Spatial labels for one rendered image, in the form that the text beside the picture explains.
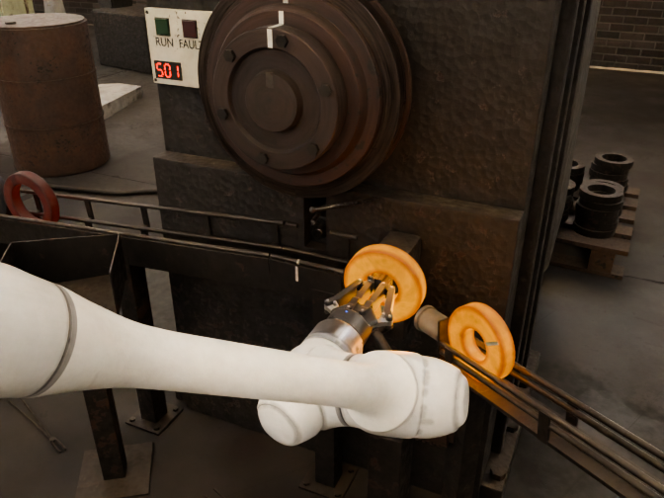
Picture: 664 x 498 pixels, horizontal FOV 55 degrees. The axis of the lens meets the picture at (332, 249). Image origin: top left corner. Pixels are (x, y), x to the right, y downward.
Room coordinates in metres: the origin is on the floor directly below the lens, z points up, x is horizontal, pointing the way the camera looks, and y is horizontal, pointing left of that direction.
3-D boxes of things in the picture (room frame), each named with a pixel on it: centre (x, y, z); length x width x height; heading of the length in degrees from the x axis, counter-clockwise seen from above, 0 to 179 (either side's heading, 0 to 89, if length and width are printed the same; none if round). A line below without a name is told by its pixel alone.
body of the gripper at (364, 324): (0.89, -0.03, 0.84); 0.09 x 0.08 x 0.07; 155
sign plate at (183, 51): (1.59, 0.33, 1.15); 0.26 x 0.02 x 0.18; 66
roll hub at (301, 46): (1.26, 0.11, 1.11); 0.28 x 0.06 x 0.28; 66
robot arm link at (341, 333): (0.82, 0.00, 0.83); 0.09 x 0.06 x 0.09; 65
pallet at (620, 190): (3.06, -0.93, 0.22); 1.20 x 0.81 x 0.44; 64
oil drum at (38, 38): (3.94, 1.75, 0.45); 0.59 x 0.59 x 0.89
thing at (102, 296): (1.33, 0.65, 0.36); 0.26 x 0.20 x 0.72; 101
